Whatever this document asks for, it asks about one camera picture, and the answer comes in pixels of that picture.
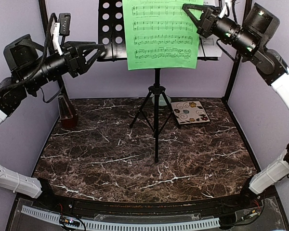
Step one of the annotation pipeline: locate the white slotted cable duct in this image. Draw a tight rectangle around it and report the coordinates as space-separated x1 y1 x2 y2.
21 205 220 231

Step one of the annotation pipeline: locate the floral square plate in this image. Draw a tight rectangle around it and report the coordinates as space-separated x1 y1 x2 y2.
171 101 210 125

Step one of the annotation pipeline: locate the black music stand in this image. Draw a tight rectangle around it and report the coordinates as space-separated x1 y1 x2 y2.
96 0 220 164

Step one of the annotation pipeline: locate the black front rail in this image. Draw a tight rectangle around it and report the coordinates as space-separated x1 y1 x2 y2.
51 194 253 216

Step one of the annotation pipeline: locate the white sheet music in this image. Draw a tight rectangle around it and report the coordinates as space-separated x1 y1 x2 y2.
197 0 223 58

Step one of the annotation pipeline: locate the brown wooden metronome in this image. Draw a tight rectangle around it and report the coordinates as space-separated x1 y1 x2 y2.
58 93 78 128

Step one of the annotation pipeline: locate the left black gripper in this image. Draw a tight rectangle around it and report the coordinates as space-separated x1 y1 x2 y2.
21 39 105 91

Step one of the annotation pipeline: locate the green sheet music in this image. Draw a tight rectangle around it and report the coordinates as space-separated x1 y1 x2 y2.
122 0 204 70

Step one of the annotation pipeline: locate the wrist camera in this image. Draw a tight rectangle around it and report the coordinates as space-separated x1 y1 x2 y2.
52 13 71 55
218 0 237 21

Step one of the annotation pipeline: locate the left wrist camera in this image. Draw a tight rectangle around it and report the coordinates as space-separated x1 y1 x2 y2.
52 13 71 55

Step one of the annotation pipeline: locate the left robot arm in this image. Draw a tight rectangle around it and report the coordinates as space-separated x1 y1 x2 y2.
0 34 105 210

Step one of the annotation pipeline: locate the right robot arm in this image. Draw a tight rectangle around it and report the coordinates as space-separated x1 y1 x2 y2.
182 3 289 209

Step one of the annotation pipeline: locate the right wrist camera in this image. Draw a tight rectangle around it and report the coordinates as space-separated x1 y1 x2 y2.
218 0 237 21

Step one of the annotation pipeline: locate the green ceramic bowl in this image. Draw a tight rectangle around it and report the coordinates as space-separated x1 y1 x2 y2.
158 94 171 111

